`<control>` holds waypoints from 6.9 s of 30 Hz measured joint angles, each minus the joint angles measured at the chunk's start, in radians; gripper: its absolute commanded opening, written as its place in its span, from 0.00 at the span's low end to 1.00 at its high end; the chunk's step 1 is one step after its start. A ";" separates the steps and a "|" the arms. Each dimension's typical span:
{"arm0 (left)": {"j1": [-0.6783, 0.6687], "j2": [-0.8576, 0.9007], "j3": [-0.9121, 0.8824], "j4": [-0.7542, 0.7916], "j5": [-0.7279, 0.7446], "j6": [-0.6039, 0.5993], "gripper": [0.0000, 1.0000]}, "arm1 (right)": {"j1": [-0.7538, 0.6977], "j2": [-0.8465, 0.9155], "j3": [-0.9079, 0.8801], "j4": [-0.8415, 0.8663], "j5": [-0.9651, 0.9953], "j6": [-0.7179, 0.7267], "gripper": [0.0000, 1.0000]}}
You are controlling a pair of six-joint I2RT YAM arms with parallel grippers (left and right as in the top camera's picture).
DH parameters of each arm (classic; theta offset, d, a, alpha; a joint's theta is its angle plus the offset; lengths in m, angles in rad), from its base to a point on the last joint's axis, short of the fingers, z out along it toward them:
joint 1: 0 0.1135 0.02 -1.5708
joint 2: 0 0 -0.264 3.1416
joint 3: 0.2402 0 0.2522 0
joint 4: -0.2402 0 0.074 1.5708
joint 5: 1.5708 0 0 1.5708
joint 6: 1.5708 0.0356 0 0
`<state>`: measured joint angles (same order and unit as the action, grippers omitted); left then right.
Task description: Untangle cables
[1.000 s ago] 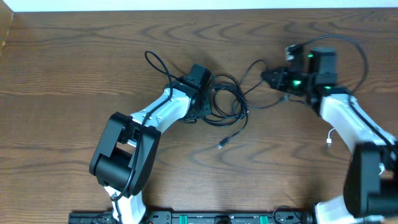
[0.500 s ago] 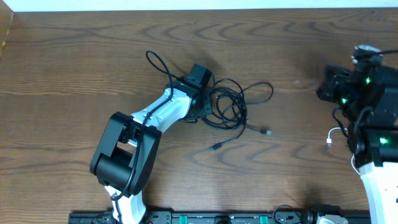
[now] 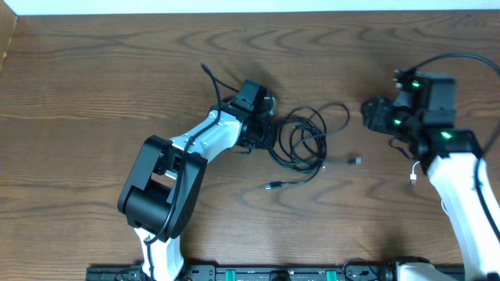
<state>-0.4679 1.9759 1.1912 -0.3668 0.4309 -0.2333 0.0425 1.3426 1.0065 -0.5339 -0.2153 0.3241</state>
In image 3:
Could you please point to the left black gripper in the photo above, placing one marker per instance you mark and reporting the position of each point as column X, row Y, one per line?
column 259, row 136

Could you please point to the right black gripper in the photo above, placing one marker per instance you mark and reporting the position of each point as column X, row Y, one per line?
column 375, row 115

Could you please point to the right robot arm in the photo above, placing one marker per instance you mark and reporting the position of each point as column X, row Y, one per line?
column 423, row 115

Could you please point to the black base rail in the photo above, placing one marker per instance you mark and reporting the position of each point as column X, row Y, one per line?
column 352, row 271

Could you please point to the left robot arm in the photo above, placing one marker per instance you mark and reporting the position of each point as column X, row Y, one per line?
column 160, row 193

